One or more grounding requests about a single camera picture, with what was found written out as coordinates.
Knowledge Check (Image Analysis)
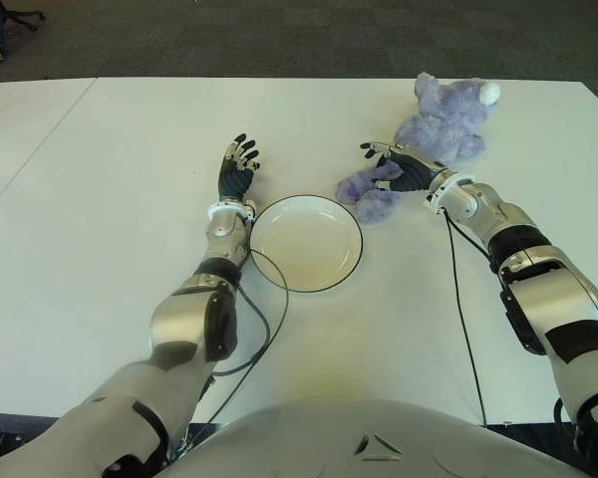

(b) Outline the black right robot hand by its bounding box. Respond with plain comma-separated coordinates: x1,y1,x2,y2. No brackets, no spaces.
359,140,452,194

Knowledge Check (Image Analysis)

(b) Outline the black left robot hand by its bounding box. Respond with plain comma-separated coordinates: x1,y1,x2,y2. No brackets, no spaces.
216,131,261,201

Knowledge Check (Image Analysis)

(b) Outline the purple plush bunny doll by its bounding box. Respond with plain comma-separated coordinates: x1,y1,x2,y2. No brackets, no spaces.
335,72,502,226

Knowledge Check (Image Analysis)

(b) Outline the white plate black rim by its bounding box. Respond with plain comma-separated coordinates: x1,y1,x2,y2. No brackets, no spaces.
249,193,365,294

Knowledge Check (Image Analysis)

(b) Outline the black office chair base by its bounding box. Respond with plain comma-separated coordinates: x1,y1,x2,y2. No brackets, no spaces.
2,0,46,32

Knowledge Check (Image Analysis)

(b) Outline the silver robot torso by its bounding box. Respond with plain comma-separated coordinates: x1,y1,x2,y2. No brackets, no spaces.
153,397,584,478

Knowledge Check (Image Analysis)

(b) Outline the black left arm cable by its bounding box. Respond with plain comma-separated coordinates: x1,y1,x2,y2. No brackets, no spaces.
198,248,290,424

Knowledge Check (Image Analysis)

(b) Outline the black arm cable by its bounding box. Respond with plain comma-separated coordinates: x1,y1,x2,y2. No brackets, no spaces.
198,248,290,424
443,208,488,428

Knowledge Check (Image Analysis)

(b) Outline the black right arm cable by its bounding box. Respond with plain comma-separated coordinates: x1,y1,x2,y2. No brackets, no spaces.
443,208,488,428

